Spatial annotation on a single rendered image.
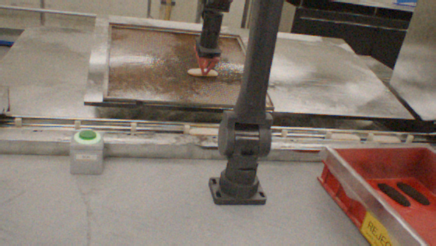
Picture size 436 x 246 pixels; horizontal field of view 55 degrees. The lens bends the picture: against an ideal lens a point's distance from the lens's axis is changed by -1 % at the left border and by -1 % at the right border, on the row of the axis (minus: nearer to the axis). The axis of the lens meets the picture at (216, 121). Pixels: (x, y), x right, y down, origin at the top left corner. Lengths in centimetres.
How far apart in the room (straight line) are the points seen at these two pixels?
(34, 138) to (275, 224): 58
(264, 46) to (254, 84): 8
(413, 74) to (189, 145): 86
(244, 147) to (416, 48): 87
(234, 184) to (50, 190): 39
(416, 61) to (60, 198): 120
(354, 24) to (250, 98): 231
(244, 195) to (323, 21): 220
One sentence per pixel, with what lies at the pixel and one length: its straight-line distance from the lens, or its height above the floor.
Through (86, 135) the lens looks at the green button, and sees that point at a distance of 97.
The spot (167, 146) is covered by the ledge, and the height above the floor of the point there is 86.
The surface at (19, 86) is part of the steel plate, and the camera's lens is 145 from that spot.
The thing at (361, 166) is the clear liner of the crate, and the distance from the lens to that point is 113.
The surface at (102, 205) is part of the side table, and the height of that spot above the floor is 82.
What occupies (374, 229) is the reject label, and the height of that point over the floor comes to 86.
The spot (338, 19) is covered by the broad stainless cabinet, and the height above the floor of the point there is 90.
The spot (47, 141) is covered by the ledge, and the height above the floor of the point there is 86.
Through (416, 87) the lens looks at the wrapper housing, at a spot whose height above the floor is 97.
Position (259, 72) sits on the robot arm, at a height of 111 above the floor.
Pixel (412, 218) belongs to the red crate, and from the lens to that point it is 109.
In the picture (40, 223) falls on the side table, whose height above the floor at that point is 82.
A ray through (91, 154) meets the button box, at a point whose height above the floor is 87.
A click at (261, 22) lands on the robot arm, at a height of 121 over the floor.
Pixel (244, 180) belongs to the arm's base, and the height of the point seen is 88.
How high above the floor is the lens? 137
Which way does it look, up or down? 25 degrees down
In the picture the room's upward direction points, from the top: 9 degrees clockwise
